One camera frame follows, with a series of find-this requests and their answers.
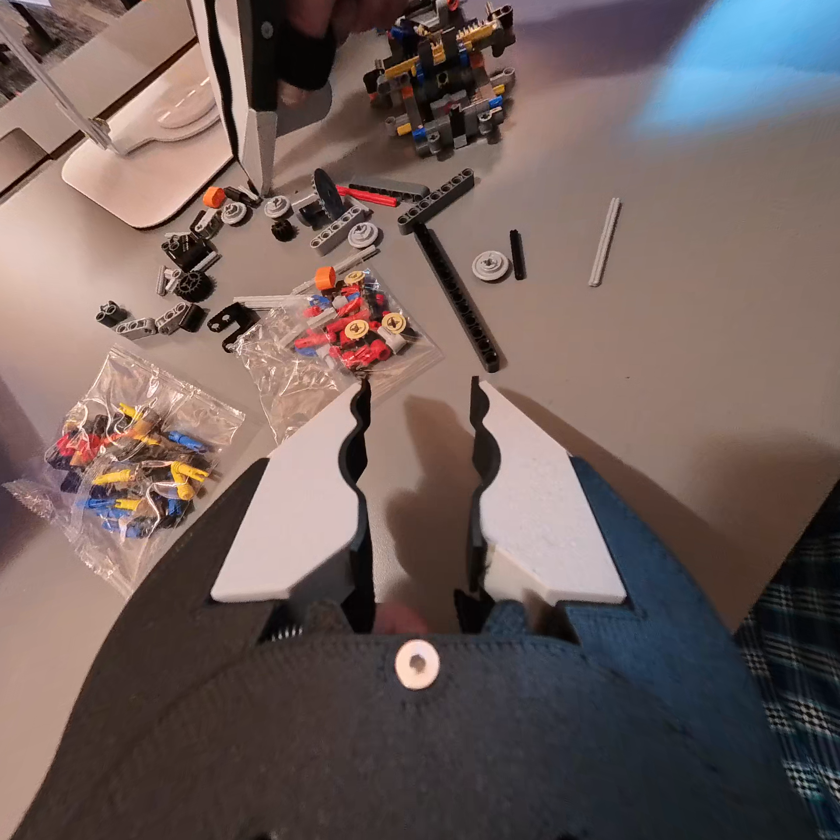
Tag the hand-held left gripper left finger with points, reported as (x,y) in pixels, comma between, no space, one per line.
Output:
(295,505)

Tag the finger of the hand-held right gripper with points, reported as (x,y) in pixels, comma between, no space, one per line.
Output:
(262,148)
(208,39)

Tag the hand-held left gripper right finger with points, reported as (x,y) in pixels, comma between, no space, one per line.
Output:
(544,518)

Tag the grey lego pulley wheel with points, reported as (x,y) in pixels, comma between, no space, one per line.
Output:
(234,213)
(363,235)
(490,266)
(278,207)

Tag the orange lego piece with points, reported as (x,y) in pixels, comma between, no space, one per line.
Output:
(214,195)

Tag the grey lego connector block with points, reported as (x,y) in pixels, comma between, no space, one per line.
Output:
(303,205)

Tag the large black lego gear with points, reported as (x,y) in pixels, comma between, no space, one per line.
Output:
(326,197)

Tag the grey lego angled piece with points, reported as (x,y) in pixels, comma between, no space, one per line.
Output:
(208,223)

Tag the light grey lego beam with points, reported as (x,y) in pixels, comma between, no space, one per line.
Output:
(334,235)

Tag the red lego axle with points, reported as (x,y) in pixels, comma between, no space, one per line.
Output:
(367,195)

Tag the dark grey lego beam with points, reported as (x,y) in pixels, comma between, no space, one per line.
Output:
(400,189)

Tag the thin grey lego axles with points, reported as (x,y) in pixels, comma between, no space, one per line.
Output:
(262,302)

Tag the medium black lego gear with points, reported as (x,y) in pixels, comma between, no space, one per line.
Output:
(193,287)

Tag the grey lego pin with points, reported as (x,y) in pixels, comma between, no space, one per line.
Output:
(163,281)

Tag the partly built lego model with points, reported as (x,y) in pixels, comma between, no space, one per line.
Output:
(439,79)

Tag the bag of yellow blue lego pins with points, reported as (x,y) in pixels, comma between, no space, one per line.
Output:
(124,459)

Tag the bag of red lego pins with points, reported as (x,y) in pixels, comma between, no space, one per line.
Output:
(354,328)

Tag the grey and black lego connector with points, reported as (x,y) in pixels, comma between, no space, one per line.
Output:
(172,318)

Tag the short grey lego liftarm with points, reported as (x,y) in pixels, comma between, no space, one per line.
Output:
(136,328)

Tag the long black lego beam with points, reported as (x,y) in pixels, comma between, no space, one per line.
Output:
(459,302)

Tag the short black lego axle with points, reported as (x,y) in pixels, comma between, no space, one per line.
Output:
(517,256)

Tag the long grey lego axle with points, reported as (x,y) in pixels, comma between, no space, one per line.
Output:
(605,243)

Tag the person's right hand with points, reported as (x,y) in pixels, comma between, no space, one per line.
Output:
(367,13)

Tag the white desk stand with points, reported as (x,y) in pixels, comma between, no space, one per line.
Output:
(151,170)

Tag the person's blue plaid shirt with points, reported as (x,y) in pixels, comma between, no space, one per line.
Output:
(807,656)

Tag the black lego frame piece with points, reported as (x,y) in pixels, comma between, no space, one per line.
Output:
(187,253)

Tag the black lego bracket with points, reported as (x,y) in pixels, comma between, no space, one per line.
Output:
(229,319)

